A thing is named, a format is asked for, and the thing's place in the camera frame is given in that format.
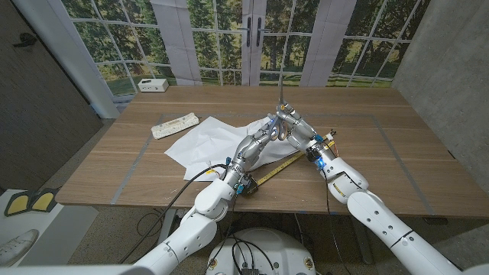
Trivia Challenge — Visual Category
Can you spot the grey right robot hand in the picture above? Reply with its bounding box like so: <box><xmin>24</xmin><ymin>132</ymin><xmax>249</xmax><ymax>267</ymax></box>
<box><xmin>277</xmin><ymin>101</ymin><xmax>326</xmax><ymax>154</ymax></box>

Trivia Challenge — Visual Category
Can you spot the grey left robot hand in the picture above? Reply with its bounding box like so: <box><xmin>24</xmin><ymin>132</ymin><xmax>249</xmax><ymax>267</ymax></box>
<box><xmin>228</xmin><ymin>114</ymin><xmax>279</xmax><ymax>178</ymax></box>

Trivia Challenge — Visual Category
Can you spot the large white paper sheet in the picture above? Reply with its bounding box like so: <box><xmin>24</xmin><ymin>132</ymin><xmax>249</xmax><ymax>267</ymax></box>
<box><xmin>164</xmin><ymin>116</ymin><xmax>268</xmax><ymax>182</ymax></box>

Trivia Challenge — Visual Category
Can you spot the black yellow tape measure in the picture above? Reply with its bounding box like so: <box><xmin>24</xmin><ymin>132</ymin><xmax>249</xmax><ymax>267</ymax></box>
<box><xmin>244</xmin><ymin>129</ymin><xmax>337</xmax><ymax>196</ymax></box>

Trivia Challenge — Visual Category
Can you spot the white power strip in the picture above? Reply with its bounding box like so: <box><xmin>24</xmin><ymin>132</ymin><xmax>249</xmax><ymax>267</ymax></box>
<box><xmin>151</xmin><ymin>112</ymin><xmax>200</xmax><ymax>141</ymax></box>

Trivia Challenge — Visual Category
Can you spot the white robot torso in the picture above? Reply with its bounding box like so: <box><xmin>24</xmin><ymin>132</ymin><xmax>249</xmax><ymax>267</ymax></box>
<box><xmin>206</xmin><ymin>228</ymin><xmax>317</xmax><ymax>275</ymax></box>

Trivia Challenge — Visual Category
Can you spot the printed window forest backdrop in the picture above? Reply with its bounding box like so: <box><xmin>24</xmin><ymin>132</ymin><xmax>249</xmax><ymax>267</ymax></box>
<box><xmin>60</xmin><ymin>0</ymin><xmax>432</xmax><ymax>97</ymax></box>

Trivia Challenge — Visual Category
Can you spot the white socket box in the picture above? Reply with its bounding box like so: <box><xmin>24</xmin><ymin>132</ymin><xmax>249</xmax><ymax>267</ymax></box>
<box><xmin>137</xmin><ymin>78</ymin><xmax>170</xmax><ymax>93</ymax></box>

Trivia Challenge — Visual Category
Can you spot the black and yellow shoe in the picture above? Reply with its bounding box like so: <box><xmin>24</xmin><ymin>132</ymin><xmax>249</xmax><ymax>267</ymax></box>
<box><xmin>30</xmin><ymin>186</ymin><xmax>60</xmax><ymax>213</ymax></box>

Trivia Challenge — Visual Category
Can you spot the yellow black foot pedal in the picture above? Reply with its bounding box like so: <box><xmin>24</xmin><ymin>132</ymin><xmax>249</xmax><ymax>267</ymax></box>
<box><xmin>3</xmin><ymin>189</ymin><xmax>34</xmax><ymax>218</ymax></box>

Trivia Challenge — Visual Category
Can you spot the white sneaker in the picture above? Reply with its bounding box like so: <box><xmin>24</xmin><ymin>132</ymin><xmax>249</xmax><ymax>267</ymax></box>
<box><xmin>0</xmin><ymin>228</ymin><xmax>40</xmax><ymax>267</ymax></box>

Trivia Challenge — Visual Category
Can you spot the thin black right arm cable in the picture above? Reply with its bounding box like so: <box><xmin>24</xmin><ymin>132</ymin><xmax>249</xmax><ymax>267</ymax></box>
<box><xmin>322</xmin><ymin>170</ymin><xmax>351</xmax><ymax>275</ymax></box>

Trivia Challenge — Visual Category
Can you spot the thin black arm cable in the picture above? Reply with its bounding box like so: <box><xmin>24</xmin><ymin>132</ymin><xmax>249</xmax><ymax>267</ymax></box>
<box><xmin>204</xmin><ymin>192</ymin><xmax>237</xmax><ymax>273</ymax></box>
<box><xmin>322</xmin><ymin>170</ymin><xmax>351</xmax><ymax>275</ymax></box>

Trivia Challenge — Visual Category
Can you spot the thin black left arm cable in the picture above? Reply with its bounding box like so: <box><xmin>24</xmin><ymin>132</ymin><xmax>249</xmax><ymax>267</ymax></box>
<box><xmin>204</xmin><ymin>192</ymin><xmax>237</xmax><ymax>273</ymax></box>

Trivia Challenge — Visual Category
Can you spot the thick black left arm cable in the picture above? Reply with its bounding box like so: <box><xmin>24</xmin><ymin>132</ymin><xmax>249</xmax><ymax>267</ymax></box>
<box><xmin>119</xmin><ymin>163</ymin><xmax>229</xmax><ymax>265</ymax></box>

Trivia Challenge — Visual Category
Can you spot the black wall handle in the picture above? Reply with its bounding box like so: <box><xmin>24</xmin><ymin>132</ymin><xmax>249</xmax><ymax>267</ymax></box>
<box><xmin>12</xmin><ymin>32</ymin><xmax>38</xmax><ymax>49</ymax></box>

